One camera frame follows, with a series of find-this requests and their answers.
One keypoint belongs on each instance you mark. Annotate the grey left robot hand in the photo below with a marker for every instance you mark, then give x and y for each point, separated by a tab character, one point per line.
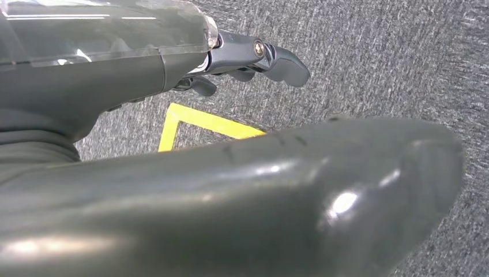
191	214

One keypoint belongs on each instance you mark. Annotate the yellow floor tape square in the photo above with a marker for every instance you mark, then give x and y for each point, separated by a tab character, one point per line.
206	121

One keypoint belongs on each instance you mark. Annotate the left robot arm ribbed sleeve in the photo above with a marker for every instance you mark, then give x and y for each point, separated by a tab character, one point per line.
30	149

